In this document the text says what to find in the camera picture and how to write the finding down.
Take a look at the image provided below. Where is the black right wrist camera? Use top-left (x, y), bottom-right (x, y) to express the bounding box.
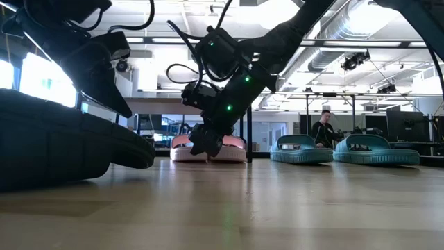
top-left (181, 81), bottom-right (219, 109)

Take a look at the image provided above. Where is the black background table frame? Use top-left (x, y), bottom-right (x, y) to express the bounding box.
top-left (304, 92), bottom-right (357, 137)

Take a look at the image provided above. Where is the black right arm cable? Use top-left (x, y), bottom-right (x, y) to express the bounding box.
top-left (165, 0), bottom-right (234, 92)

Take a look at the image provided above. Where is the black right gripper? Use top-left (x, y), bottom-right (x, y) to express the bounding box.
top-left (189, 88), bottom-right (259, 158)

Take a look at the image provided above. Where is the black rubber slide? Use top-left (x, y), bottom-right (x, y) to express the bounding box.
top-left (0, 87), bottom-right (114, 192)
top-left (109, 122), bottom-right (156, 170)

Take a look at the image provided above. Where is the black background monitor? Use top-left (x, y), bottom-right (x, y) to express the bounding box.
top-left (386, 110), bottom-right (431, 143)

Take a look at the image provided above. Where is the wooden shelf with black legs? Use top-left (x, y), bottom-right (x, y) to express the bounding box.
top-left (74, 92), bottom-right (254, 164)

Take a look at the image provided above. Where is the person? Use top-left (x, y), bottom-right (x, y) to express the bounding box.
top-left (311, 109), bottom-right (344, 149)

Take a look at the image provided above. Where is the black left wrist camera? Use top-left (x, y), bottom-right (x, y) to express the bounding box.
top-left (90, 31), bottom-right (132, 63)

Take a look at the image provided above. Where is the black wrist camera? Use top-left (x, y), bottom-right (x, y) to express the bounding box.
top-left (90, 31), bottom-right (132, 63)
top-left (181, 81), bottom-right (219, 109)

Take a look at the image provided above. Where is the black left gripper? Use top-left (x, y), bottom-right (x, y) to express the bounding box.
top-left (20, 13), bottom-right (133, 119)

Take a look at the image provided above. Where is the bright window pane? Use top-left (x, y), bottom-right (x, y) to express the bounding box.
top-left (19, 51), bottom-right (78, 108)

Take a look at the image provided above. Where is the green rubber slide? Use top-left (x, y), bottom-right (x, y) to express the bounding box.
top-left (332, 133), bottom-right (421, 167)
top-left (269, 134), bottom-right (334, 165)

